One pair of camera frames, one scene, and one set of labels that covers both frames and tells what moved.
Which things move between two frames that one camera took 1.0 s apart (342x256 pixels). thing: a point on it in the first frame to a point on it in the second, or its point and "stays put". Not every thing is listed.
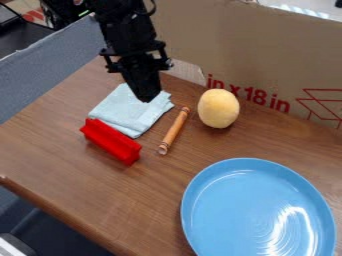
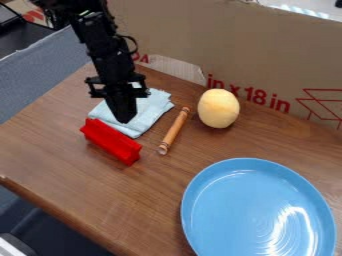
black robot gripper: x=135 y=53 to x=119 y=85
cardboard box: x=274 y=55 stays put
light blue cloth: x=129 y=116 stays put
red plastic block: x=111 y=140 stays put
